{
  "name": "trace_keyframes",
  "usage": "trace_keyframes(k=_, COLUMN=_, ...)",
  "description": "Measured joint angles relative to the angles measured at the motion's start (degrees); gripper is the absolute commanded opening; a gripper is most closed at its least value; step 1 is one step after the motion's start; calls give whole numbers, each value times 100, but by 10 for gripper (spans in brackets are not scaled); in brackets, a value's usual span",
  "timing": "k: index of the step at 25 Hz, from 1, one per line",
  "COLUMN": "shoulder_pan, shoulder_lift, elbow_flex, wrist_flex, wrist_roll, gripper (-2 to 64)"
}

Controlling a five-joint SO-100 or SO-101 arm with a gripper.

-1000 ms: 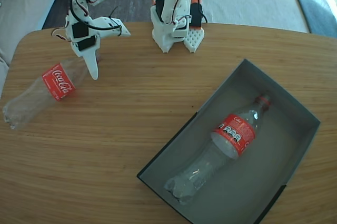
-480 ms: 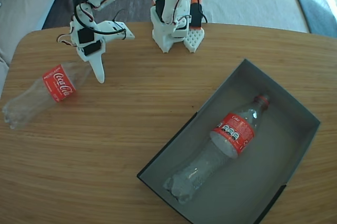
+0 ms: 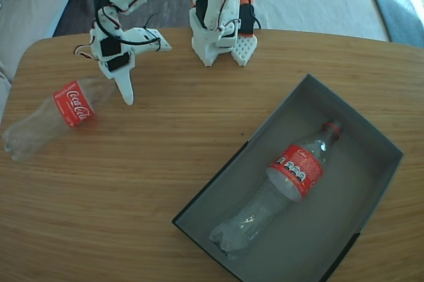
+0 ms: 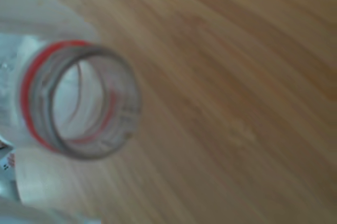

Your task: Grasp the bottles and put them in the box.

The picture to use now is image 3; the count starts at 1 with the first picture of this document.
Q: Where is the clear bottle black seals label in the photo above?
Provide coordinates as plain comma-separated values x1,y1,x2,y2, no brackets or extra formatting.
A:
208,120,343,261

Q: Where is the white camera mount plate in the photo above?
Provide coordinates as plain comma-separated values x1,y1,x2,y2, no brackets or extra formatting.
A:
121,26,173,53

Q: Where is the clear bottle script logo label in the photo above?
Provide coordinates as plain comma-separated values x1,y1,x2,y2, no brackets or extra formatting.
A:
1,75,117,164

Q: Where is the black camera cable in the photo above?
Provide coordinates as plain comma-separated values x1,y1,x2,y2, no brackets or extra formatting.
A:
92,0,199,53

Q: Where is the beige sofa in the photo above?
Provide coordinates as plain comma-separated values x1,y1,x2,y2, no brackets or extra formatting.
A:
0,0,85,111

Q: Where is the blue blanket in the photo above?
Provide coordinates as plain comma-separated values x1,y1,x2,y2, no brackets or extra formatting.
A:
359,0,424,48

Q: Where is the grey cardboard box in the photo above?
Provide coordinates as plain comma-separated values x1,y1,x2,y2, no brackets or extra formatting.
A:
172,73,404,282

